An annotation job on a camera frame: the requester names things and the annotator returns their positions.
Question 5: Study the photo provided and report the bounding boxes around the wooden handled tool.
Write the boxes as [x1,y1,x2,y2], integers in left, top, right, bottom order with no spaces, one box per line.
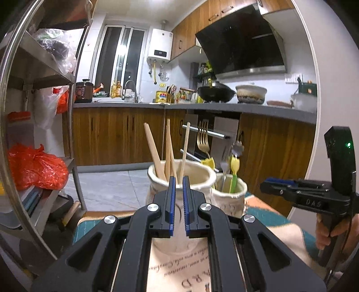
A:
[63,201,80,226]

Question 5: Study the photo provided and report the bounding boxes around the wooden upper cabinets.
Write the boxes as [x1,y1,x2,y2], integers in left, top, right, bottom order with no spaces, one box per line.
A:
[171,0,295,61]

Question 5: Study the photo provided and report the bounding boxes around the black range hood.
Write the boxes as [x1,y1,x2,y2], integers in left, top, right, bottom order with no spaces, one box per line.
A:
[195,3,288,79]

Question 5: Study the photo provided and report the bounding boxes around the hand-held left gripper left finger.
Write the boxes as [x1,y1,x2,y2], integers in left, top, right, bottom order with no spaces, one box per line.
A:
[31,176,177,292]

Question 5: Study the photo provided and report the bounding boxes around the rice cooker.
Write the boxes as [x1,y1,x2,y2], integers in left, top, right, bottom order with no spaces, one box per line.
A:
[74,79,94,104]

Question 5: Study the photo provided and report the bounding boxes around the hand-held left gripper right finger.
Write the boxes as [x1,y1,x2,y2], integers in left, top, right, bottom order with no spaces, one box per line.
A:
[183,176,327,292]

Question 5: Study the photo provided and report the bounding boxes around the white ceramic pot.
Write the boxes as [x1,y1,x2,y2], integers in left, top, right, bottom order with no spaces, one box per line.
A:
[236,84,267,104]

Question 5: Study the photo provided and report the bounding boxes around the white water heater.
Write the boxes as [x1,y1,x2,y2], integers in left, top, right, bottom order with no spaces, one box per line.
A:
[147,28,174,63]

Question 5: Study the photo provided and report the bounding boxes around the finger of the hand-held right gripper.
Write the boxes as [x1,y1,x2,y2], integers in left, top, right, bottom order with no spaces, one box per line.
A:
[260,182,299,200]
[265,177,326,189]

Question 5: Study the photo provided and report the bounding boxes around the sink faucet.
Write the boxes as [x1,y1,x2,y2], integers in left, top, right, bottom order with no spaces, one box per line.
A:
[122,80,138,103]

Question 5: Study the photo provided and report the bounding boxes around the clear plastic bag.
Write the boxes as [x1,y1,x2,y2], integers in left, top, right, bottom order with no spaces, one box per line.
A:
[32,28,77,75]

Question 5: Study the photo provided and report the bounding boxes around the black wok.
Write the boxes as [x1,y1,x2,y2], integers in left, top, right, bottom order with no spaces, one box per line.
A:
[197,81,236,103]

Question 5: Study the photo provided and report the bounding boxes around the hanging red plastic bag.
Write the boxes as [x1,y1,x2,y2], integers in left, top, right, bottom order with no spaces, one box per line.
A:
[53,86,70,114]

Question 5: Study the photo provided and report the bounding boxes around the white plastic bag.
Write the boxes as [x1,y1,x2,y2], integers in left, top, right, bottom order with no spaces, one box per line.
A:
[35,88,61,130]

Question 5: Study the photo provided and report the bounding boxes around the person's right hand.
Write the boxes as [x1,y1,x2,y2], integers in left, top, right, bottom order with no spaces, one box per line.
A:
[315,214,359,271]

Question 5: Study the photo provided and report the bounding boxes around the built-in oven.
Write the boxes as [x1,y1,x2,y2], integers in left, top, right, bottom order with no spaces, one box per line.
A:
[179,111,242,169]

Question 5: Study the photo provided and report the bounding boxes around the sliding window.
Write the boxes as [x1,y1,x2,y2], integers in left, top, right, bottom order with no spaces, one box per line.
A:
[94,25,146,99]

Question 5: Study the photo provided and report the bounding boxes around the wooden cabinets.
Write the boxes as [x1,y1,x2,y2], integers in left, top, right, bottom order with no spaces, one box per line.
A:
[63,102,317,219]
[171,0,295,61]

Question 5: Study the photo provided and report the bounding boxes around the wooden lower cabinets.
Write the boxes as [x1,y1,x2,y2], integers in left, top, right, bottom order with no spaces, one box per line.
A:
[63,102,317,219]

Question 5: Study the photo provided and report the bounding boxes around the large white ceramic cup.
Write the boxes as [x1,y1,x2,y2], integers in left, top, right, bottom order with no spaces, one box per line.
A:
[148,159,217,254]

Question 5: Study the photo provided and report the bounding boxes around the small white ceramic cup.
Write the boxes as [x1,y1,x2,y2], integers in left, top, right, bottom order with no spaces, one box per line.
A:
[211,180,248,220]

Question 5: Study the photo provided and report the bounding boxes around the printed table mat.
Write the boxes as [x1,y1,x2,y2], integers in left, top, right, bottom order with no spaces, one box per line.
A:
[73,194,319,292]

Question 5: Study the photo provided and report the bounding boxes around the yellow tulip utensil green handle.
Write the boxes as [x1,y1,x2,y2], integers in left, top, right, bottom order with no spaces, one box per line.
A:
[229,156,241,194]

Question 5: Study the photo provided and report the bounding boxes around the metal shelf rack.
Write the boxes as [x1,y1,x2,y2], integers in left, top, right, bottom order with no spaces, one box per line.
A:
[0,0,94,284]

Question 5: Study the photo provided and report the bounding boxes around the large red plastic bag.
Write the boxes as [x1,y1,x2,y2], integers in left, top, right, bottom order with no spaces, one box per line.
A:
[8,144,69,191]

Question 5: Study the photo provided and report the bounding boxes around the orange package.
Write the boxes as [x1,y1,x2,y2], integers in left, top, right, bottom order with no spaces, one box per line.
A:
[7,111,32,127]

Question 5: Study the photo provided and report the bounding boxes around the silver fork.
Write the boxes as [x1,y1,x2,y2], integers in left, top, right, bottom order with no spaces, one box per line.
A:
[219,160,229,191]

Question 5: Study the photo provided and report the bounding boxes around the gold fork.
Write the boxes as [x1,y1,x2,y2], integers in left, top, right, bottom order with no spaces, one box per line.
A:
[196,120,211,159]

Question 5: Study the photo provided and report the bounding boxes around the silver flower-shaped utensil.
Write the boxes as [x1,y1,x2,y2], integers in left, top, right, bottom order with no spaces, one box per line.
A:
[230,141,245,158]

